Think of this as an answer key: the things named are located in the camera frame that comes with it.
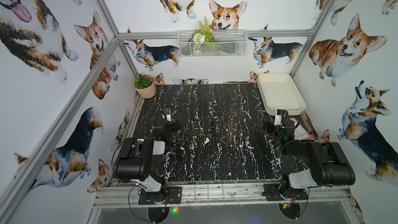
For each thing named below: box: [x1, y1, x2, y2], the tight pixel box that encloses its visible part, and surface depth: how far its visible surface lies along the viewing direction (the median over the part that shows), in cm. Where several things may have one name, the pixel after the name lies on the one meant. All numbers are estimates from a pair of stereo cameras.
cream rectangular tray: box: [257, 72, 307, 117], surface depth 114 cm
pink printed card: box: [289, 117, 315, 141], surface depth 97 cm
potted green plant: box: [133, 73, 156, 100], surface depth 106 cm
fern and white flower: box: [189, 15, 215, 55], surface depth 85 cm
